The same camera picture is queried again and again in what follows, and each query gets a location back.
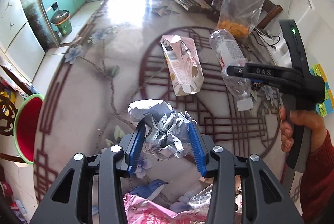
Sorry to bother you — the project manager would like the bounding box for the colourful cased tablet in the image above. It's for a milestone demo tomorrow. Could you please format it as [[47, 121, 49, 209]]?
[[310, 63, 334, 117]]

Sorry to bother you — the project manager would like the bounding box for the floral tablecloth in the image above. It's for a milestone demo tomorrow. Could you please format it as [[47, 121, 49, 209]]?
[[32, 0, 304, 224]]

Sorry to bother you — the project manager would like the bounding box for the dark wooden chair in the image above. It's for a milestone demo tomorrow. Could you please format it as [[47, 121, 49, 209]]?
[[0, 91, 25, 163]]

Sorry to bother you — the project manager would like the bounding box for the pink snack wrapper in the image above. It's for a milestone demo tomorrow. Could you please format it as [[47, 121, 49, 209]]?
[[123, 194, 207, 224]]

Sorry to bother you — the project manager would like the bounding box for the silver foil paper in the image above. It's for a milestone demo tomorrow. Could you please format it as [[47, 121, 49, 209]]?
[[128, 100, 191, 161]]

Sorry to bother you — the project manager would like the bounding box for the right hand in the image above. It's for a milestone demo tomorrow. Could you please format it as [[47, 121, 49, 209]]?
[[279, 107, 327, 153]]

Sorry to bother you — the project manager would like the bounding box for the patterned box on table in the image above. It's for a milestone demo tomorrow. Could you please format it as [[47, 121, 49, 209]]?
[[173, 0, 211, 13]]

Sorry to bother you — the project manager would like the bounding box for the red bin with green rim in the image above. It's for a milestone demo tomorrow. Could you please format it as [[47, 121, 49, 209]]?
[[13, 93, 44, 164]]

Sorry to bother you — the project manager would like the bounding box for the clear plastic bottle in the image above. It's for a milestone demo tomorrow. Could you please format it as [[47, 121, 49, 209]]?
[[209, 29, 254, 111]]

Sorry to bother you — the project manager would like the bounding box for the plastic bag with orange snacks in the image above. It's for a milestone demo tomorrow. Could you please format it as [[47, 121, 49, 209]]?
[[217, 0, 264, 39]]

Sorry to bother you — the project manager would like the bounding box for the pink white carton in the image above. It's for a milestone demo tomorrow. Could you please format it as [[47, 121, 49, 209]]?
[[160, 35, 204, 96]]

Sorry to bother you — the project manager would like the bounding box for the red sleeve forearm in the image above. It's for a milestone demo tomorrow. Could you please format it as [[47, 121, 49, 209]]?
[[300, 134, 333, 223]]

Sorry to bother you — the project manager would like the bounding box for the white refrigerator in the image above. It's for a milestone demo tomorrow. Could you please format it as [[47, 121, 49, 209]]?
[[1, 0, 45, 81]]

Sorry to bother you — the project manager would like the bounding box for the green kitchen trash bin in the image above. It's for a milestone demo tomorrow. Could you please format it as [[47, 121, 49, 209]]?
[[50, 10, 72, 37]]

